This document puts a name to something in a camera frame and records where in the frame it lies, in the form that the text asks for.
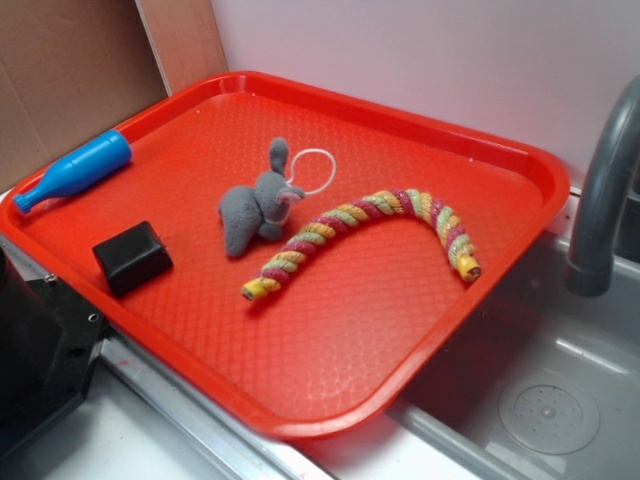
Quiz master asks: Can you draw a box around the grey toy faucet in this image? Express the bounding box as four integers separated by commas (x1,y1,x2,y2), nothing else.
565,78,639,297

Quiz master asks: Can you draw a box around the multicolored twisted rope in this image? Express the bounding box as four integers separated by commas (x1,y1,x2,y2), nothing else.
240,188,483,303

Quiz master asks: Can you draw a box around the black rectangular block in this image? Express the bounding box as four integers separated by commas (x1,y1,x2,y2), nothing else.
92,221,174,297

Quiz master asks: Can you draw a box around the red plastic tray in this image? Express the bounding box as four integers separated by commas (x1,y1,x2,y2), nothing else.
1,72,570,439

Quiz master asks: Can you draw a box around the grey toy sink basin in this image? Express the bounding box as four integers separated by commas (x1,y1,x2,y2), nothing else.
302,235,639,479

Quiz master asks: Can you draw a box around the brown cardboard panel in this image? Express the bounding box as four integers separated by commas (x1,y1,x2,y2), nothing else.
1,1,227,191

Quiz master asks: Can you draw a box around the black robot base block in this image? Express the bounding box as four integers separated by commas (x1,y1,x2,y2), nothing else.
1,253,107,458

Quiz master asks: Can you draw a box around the blue plastic toy bottle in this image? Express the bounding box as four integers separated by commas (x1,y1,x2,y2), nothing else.
14,130,133,214

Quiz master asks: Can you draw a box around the grey plush rabbit toy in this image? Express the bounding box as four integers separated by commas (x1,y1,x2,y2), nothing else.
218,137,337,258

